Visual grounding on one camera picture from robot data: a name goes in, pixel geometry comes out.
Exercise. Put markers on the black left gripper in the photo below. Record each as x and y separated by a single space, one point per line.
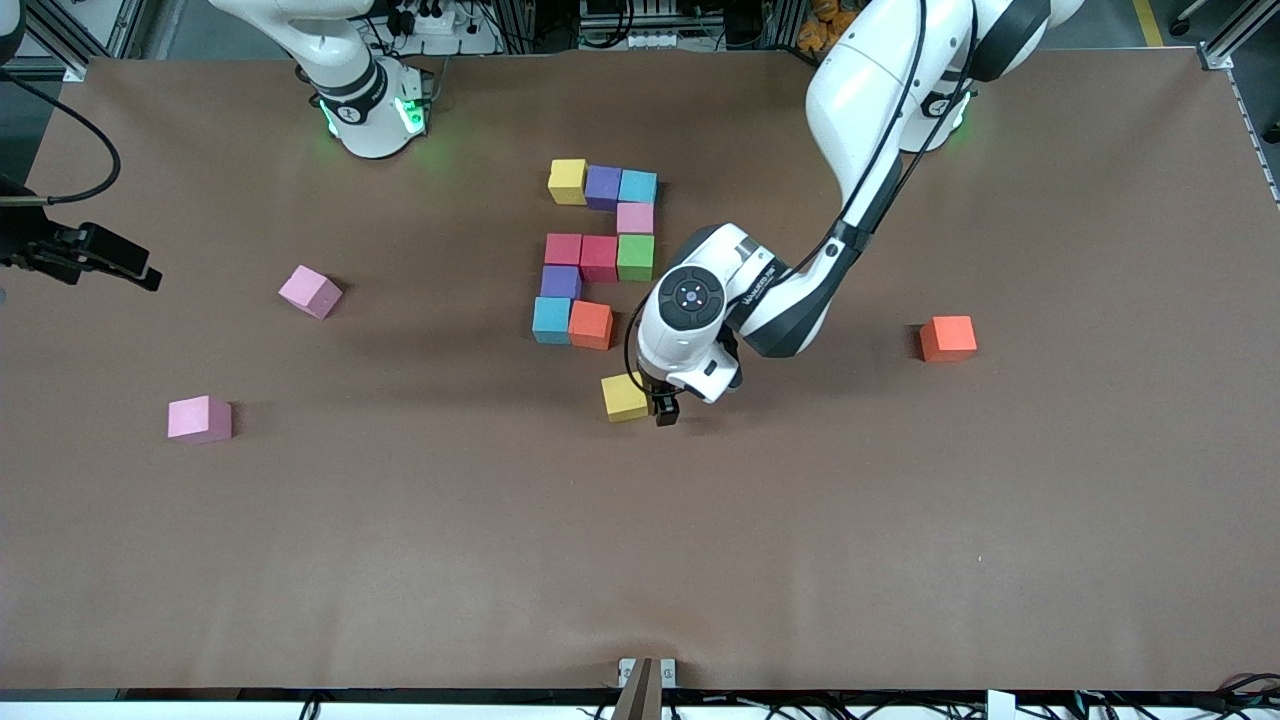
664 404

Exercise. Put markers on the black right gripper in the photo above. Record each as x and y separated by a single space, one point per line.
28 240

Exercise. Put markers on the yellow foam cube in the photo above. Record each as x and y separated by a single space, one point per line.
567 182
622 397

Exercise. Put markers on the orange foam cube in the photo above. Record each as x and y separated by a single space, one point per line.
947 339
591 326

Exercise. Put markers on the cyan foam cube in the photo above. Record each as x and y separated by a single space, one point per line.
638 187
551 321

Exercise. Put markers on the green foam cube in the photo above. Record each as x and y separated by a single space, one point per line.
635 257

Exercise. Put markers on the red foam cube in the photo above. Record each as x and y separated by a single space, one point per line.
562 250
598 259

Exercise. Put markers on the purple foam cube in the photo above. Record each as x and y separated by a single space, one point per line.
560 282
603 187

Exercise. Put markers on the pink foam cube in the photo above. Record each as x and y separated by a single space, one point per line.
635 218
310 293
199 420

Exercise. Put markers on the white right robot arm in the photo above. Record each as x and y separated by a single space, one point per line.
370 120

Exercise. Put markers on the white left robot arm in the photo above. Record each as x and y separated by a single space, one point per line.
860 100

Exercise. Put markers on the brown paper table cover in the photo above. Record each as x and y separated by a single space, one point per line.
700 560

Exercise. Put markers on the grey electronics box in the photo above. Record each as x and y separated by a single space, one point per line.
635 38

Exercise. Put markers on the white power strip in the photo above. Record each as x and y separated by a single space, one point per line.
470 42

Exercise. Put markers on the pile of orange packets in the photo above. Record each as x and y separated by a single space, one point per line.
825 25

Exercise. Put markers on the aluminium frame rail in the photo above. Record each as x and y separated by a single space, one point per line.
70 55
1240 25

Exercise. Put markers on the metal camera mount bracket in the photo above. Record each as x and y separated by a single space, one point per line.
646 690

